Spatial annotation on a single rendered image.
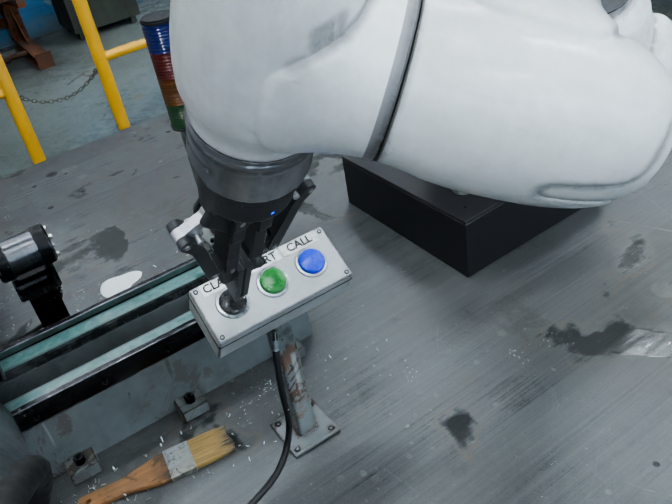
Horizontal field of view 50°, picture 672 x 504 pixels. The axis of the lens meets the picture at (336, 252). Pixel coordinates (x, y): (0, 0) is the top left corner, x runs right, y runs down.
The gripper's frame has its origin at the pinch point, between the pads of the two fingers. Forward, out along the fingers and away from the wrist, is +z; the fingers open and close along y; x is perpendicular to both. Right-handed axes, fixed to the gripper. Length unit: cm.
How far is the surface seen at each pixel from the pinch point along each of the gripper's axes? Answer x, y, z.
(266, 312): 2.7, -2.6, 8.1
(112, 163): -70, -11, 84
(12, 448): 4.0, 24.4, 4.3
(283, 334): 3.9, -5.0, 15.4
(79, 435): -2.4, 20.1, 35.6
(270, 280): 0.0, -4.7, 7.3
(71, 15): -354, -87, 340
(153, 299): -14.9, 3.2, 35.2
